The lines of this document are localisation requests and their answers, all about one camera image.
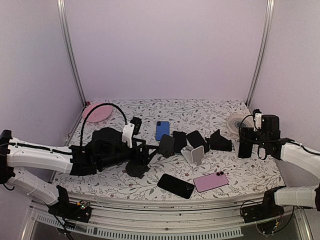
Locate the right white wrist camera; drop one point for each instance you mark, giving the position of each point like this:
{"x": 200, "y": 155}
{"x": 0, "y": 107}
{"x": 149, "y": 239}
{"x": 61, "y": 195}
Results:
{"x": 257, "y": 119}

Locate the black folding phone stand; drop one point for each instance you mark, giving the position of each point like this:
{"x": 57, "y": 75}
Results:
{"x": 219, "y": 143}

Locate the aluminium frame post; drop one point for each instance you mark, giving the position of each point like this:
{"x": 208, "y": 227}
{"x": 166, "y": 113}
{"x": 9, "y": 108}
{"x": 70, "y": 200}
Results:
{"x": 267, "y": 24}
{"x": 61, "y": 7}

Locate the white folding phone stand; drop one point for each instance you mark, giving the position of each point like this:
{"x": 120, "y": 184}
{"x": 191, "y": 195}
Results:
{"x": 236, "y": 147}

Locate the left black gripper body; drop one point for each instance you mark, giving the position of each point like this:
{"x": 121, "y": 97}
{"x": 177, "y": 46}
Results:
{"x": 110, "y": 161}

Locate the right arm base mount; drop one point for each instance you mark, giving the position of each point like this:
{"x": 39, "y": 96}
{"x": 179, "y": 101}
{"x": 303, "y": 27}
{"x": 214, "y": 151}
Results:
{"x": 253, "y": 212}

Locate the white grey phone stand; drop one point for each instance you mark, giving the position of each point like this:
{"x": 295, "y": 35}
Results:
{"x": 194, "y": 156}

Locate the black phone blue case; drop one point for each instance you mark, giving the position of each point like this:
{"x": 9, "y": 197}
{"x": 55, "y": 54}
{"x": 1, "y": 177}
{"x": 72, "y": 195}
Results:
{"x": 245, "y": 149}

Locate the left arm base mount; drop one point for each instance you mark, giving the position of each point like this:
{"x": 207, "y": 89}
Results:
{"x": 80, "y": 211}

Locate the black phone teal edge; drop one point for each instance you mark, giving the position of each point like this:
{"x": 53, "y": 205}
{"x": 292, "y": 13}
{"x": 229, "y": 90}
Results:
{"x": 180, "y": 141}

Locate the black phone front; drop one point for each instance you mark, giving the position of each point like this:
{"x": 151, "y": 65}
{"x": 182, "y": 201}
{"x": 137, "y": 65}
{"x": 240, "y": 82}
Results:
{"x": 176, "y": 186}

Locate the left aluminium frame post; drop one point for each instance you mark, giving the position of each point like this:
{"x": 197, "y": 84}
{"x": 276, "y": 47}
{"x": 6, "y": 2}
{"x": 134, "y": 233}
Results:
{"x": 61, "y": 7}

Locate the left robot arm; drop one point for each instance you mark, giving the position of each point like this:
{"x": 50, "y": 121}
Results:
{"x": 16, "y": 155}

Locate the black upright phone stand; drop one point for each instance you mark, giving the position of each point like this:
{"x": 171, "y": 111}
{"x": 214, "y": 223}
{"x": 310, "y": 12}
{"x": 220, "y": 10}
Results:
{"x": 166, "y": 146}

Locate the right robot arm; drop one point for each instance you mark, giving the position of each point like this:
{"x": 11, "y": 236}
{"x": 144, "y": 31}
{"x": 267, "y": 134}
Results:
{"x": 299, "y": 164}

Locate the right aluminium frame post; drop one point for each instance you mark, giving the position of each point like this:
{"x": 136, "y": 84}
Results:
{"x": 267, "y": 24}

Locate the front aluminium rail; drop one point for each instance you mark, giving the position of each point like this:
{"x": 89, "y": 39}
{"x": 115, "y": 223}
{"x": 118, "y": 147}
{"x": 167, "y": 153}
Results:
{"x": 183, "y": 219}

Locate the black round base stand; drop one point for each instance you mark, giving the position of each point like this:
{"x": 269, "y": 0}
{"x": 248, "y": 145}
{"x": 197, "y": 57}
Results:
{"x": 136, "y": 170}

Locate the pink plate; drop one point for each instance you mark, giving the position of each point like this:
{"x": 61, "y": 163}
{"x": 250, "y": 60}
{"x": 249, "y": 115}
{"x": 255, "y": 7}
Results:
{"x": 98, "y": 115}

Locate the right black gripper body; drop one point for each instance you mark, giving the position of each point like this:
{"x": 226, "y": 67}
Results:
{"x": 262, "y": 139}

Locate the pink phone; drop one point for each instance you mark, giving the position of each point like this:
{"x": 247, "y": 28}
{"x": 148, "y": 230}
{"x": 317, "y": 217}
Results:
{"x": 210, "y": 182}

